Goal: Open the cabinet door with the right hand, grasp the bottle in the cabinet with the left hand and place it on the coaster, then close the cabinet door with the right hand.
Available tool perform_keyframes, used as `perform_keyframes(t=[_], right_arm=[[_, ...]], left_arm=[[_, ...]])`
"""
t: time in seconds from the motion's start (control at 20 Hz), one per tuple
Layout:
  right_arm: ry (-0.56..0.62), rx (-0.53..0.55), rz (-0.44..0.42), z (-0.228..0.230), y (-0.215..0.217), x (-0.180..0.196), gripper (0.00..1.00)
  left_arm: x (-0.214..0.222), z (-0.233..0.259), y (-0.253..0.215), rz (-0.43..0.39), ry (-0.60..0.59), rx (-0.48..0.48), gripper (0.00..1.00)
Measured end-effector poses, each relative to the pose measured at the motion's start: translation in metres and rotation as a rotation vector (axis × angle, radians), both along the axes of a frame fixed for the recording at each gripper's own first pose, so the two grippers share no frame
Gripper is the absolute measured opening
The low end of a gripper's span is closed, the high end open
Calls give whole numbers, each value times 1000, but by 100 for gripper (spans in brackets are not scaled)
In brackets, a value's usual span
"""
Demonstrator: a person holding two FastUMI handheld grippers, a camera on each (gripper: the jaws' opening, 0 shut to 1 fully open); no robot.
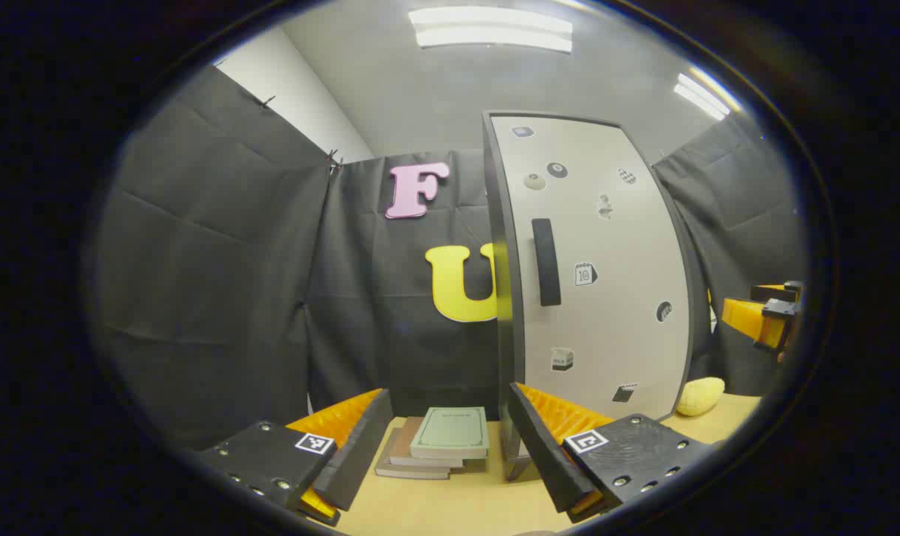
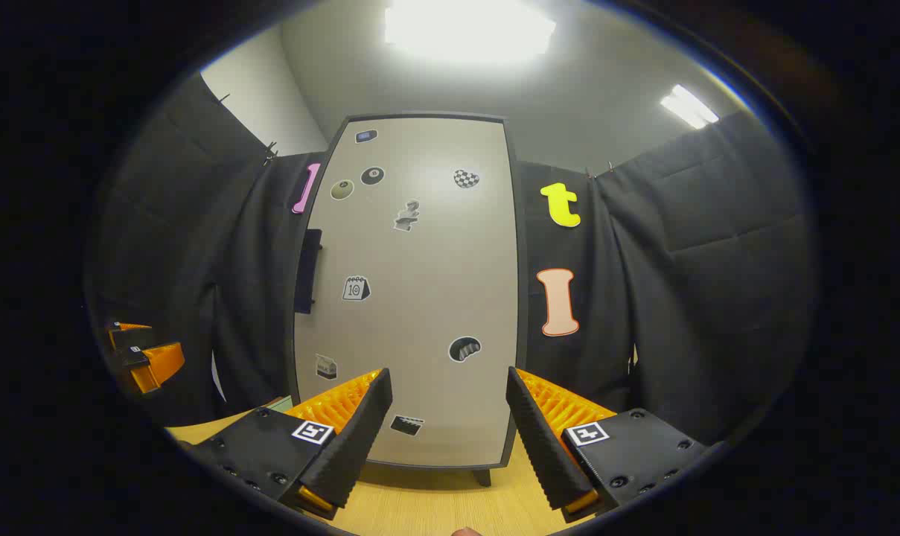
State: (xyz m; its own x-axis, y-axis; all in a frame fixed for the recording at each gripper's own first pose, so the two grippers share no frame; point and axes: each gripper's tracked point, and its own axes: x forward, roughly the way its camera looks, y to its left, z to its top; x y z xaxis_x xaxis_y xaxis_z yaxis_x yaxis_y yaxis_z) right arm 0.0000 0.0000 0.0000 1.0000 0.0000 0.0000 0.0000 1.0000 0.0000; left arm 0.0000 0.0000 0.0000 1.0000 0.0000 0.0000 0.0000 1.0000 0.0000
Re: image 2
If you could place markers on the black backdrop cloth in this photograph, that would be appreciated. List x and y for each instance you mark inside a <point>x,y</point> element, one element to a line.
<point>680,298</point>

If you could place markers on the large ceiling light panel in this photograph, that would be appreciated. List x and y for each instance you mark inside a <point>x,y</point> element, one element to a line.
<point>468,30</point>

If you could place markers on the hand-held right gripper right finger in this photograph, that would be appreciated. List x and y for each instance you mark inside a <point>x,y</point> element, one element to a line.
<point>543,447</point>

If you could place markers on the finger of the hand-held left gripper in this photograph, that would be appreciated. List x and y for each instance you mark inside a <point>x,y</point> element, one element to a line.
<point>155,366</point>
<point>131,333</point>

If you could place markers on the beige cabinet door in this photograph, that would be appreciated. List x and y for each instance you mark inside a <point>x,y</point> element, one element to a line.
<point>420,298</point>

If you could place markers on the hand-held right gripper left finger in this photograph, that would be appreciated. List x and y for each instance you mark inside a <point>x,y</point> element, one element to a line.
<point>360,439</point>

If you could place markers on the small ceiling light strip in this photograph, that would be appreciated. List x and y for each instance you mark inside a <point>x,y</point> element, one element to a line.
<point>688,106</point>

